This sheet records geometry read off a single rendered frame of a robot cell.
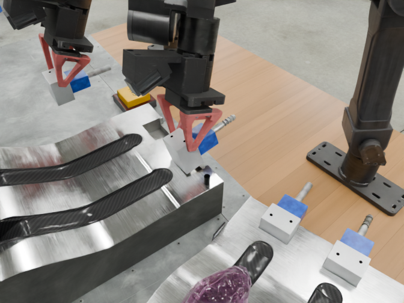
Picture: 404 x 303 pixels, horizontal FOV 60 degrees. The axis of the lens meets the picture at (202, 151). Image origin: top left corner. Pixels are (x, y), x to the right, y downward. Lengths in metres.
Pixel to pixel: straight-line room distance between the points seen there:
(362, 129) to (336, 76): 2.00
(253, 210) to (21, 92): 0.69
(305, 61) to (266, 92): 1.79
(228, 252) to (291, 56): 2.31
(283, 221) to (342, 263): 0.10
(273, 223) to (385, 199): 0.27
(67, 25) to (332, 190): 0.58
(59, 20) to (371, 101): 0.53
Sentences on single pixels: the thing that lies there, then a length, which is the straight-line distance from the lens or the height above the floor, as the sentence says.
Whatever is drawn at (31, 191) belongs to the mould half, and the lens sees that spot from 0.60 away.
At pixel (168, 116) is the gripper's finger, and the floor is 0.97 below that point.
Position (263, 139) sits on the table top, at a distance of 0.80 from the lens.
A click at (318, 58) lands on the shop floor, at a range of 2.79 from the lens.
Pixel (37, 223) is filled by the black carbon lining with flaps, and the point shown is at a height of 0.91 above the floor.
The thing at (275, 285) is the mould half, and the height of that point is 0.86.
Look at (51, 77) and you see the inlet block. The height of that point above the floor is 0.96.
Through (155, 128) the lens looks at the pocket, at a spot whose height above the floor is 0.87.
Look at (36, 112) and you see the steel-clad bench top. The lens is 0.94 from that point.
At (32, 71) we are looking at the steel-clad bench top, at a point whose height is 0.80.
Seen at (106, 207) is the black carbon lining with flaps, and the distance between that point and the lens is 0.58.
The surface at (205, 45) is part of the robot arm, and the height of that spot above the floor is 1.09.
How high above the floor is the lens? 1.34
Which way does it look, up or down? 45 degrees down
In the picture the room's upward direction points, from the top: straight up
